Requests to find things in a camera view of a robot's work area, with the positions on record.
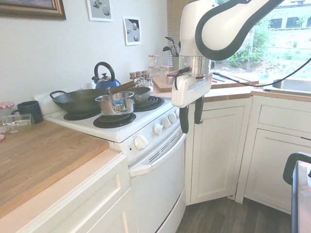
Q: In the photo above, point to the white oven door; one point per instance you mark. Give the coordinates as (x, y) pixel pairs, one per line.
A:
(160, 184)

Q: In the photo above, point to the white corner cabinet door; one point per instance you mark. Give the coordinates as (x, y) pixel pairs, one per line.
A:
(218, 150)

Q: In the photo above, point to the white sink cabinet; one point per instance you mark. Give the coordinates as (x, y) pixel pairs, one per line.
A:
(274, 157)

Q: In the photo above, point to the black wok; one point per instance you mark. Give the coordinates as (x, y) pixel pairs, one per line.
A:
(77, 100)

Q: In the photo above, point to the grey shapes poster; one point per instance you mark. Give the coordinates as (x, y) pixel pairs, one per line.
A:
(132, 30)
(100, 9)

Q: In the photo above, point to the window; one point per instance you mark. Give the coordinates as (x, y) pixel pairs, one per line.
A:
(286, 36)

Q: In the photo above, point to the silver capped spice shaker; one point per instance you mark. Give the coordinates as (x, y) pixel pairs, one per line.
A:
(142, 83)
(149, 83)

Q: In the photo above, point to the wooden cutting board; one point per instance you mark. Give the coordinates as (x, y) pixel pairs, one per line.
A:
(160, 82)

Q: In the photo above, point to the green utensil holder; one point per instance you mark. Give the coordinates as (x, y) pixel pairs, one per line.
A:
(175, 62)

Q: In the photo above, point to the empty clear glass jar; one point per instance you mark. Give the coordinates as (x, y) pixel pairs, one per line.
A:
(19, 123)

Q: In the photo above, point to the jar with dark red lid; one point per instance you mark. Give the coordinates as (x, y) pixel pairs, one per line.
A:
(171, 78)

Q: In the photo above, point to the black kitchen utensil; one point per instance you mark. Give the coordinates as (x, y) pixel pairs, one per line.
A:
(167, 48)
(170, 42)

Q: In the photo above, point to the stainless steel saucepan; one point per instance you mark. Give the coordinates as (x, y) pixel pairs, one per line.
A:
(116, 104)

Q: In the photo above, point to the dark blue mug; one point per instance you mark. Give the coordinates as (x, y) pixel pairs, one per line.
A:
(28, 109)

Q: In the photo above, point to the wooden window blinds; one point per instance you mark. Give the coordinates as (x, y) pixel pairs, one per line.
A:
(173, 19)

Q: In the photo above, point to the black bladed knife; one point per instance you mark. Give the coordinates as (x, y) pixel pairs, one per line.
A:
(233, 77)

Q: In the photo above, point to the white electric stove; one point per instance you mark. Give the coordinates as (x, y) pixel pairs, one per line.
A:
(116, 132)

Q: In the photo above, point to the white counter cabinet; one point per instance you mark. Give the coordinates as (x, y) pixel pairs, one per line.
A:
(80, 201)

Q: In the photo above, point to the wood framed painting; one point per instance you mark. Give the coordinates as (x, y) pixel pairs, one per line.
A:
(31, 9)

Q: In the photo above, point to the stainless steel sink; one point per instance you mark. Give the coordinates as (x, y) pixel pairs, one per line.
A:
(294, 86)

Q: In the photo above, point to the small white stove knob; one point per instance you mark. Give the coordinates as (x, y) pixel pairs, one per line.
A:
(172, 117)
(166, 122)
(177, 113)
(158, 128)

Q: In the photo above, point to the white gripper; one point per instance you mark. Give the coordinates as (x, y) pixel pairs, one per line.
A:
(187, 92)

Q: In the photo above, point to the jar with red checkered lid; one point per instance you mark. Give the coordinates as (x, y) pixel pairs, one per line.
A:
(153, 70)
(164, 70)
(153, 60)
(6, 109)

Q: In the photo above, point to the large white oven knob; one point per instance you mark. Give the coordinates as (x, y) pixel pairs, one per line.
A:
(141, 143)

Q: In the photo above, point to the black coil burner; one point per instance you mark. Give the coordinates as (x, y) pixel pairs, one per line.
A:
(153, 102)
(114, 121)
(77, 116)

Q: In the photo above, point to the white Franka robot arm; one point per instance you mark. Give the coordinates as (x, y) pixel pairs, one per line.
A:
(189, 24)

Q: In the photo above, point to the cork topped spice jar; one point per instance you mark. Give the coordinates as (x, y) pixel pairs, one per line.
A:
(145, 73)
(139, 74)
(132, 76)

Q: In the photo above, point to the loose red checkered lid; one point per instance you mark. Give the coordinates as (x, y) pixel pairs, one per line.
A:
(2, 136)

